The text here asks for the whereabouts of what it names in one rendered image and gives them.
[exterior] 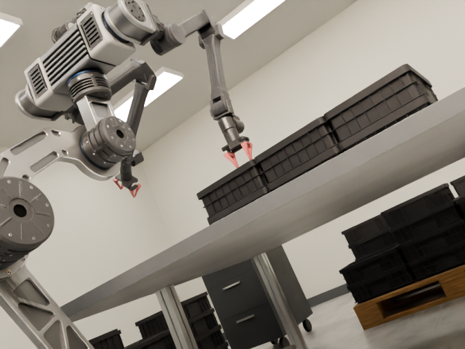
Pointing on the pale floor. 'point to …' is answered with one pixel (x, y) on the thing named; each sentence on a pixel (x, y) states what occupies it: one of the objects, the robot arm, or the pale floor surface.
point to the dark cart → (255, 302)
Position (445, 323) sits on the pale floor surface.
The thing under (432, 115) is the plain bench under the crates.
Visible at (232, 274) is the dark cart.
